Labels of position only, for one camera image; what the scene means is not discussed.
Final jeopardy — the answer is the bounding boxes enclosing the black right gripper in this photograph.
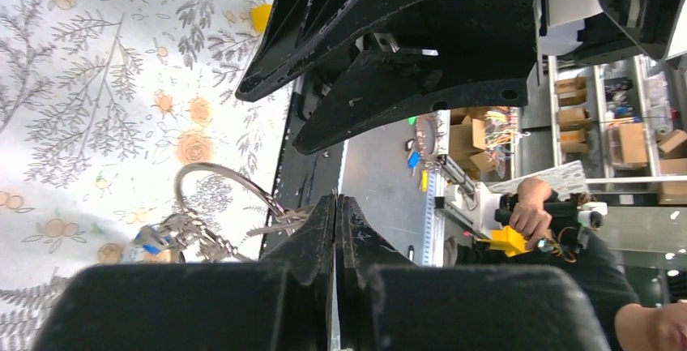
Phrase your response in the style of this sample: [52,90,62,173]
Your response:
[235,0,537,155]

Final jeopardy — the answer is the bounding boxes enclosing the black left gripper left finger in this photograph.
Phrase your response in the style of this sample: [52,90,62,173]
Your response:
[33,195,336,350]

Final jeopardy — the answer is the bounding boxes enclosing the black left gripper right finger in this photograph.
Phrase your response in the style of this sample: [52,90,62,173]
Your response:
[335,195,608,350]

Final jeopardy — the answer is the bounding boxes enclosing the blue key tag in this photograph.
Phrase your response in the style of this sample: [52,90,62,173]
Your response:
[132,226,171,255]

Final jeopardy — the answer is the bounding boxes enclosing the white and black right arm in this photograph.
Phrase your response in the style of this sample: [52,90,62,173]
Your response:
[236,0,686,155]

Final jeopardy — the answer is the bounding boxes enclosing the spare keyring with coloured tags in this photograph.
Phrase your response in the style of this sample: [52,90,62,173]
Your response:
[404,113,443,193]

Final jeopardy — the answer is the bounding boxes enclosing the operator's hand on controller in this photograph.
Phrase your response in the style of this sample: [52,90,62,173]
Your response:
[509,177,553,250]

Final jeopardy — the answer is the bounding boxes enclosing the yellow cube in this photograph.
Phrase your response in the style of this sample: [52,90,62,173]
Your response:
[250,3,272,34]

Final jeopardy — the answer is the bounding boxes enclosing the yellow and black teleoperation controller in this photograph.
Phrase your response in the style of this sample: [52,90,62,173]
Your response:
[442,182,610,267]

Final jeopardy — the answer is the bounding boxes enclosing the operator in black shirt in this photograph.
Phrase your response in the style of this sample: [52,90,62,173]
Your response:
[547,230,687,351]

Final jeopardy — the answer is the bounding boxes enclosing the floral patterned table mat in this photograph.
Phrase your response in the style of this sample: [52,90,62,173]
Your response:
[1,0,289,350]

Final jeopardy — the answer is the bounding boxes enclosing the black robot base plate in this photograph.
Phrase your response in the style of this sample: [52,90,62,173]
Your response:
[271,74,344,215]

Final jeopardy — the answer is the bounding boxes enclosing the cardboard boxes with cables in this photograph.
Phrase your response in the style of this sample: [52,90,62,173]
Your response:
[448,76,686,204]

